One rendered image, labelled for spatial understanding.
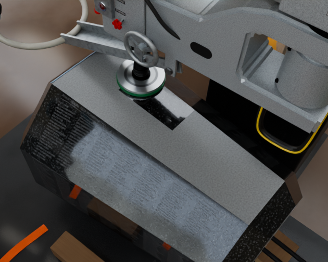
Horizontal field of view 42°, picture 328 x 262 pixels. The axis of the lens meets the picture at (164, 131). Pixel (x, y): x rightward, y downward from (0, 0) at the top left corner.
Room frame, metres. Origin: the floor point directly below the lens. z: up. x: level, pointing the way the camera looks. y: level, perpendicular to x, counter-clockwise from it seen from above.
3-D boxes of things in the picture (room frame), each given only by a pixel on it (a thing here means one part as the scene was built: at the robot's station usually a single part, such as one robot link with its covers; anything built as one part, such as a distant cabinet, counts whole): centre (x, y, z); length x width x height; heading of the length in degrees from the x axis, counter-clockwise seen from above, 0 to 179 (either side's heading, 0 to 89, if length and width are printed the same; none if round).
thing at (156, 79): (1.25, 0.12, 0.88); 0.21 x 0.21 x 0.01
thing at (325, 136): (1.52, -0.63, 0.37); 0.66 x 0.66 x 0.74; 55
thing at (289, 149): (0.89, -0.44, 1.09); 0.23 x 0.03 x 0.32; 58
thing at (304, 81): (0.89, -0.44, 1.38); 0.19 x 0.19 x 0.20
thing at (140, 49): (1.08, 0.08, 1.23); 0.15 x 0.10 x 0.15; 58
